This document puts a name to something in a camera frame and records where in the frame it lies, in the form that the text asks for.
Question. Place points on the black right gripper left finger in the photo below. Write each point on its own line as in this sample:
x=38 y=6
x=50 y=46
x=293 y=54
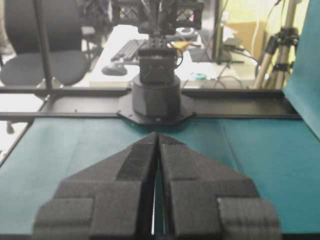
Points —
x=109 y=200

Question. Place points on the black aluminium frame rail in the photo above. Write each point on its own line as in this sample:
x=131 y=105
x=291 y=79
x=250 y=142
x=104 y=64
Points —
x=106 y=103

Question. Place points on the grey computer mouse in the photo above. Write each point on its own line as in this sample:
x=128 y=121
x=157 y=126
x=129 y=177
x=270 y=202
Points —
x=114 y=69

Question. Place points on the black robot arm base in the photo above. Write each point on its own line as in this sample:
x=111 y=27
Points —
x=156 y=97

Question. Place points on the black monitor stand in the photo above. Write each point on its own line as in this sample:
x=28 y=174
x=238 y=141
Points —
x=219 y=53

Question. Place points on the camera tripod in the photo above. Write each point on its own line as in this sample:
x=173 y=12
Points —
x=275 y=67

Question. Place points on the cardboard box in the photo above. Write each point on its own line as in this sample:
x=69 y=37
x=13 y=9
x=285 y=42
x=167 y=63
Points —
x=245 y=31

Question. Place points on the black vertical frame post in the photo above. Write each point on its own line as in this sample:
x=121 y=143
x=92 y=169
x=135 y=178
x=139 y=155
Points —
x=43 y=42

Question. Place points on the black office chair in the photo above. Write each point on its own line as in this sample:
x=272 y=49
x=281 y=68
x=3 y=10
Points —
x=35 y=29

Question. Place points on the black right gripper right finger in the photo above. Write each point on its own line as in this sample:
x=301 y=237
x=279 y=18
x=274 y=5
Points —
x=207 y=200

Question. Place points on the black keyboard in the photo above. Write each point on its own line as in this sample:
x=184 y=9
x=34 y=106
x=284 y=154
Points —
x=129 y=50

